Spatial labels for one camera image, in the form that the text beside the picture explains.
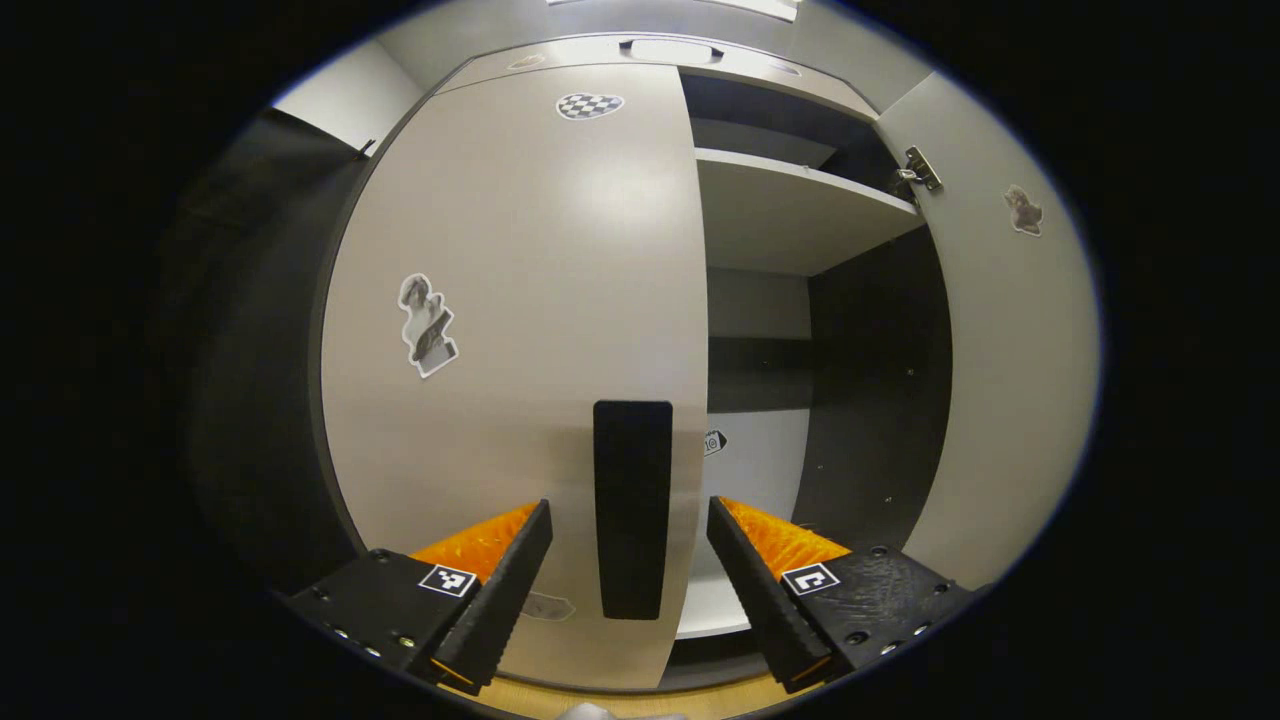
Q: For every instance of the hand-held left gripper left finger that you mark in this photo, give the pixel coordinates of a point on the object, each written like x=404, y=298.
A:
x=500, y=610

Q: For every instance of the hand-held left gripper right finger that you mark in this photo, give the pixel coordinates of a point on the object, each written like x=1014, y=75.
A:
x=762, y=610

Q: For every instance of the grey double-door shoe cabinet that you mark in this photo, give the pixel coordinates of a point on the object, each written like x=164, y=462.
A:
x=870, y=400

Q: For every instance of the light grey shoe cabinet door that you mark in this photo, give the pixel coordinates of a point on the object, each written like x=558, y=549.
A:
x=1010, y=400
x=540, y=300

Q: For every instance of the light grey cabinet shelf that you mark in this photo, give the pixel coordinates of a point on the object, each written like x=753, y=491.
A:
x=780, y=220
x=715, y=610

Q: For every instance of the metal door hinge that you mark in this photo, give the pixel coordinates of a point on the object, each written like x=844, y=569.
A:
x=920, y=172

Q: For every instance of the light grey cabinet drawer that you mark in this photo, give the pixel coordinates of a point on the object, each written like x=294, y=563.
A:
x=580, y=50

